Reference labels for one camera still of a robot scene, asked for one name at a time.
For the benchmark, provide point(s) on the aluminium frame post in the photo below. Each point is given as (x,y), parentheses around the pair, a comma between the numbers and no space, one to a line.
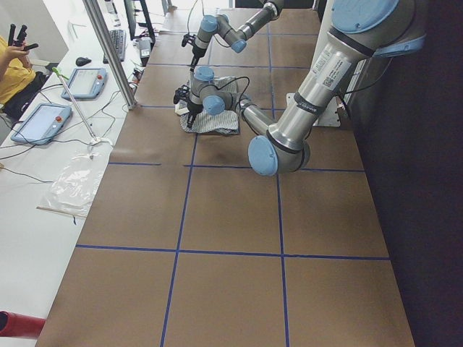
(99,25)

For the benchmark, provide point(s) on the teach pendant tablet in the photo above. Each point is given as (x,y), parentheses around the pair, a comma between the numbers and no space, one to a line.
(87,83)
(42,125)

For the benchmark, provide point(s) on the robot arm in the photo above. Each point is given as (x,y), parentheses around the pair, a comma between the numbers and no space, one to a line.
(211,25)
(358,31)

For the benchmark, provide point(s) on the metal reacher grabber tool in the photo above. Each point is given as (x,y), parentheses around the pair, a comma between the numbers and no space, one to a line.
(95,140)

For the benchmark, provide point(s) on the near teach pendant tablet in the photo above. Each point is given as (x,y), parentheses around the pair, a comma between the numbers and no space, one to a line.
(42,125)

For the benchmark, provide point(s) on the striped polo shirt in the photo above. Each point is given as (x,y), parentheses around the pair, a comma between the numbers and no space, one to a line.
(225,123)

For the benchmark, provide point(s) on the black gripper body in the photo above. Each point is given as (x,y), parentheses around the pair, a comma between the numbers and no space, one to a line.
(197,53)
(192,108)

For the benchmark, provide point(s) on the red cylinder object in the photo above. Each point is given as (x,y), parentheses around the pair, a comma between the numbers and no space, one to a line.
(14,325)

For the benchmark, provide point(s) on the black handheld controller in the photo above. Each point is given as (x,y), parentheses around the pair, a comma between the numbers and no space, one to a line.
(20,38)

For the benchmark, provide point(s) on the black keyboard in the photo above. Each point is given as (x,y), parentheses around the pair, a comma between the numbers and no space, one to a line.
(118,40)

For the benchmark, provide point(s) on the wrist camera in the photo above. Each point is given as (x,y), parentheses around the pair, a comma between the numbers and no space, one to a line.
(188,39)
(181,94)

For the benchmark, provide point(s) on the brown paper table cover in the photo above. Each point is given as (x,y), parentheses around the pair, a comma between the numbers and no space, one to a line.
(185,245)

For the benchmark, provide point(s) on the far teach pendant tablet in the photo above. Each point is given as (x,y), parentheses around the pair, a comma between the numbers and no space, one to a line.
(87,83)

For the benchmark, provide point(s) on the clear plastic bag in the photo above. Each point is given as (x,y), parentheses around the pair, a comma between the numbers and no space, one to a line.
(74,190)

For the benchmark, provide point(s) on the person in yellow shirt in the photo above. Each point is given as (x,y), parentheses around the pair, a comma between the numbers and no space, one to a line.
(19,81)

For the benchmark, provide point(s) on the black computer mouse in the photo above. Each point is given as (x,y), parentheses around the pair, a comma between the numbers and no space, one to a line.
(82,61)

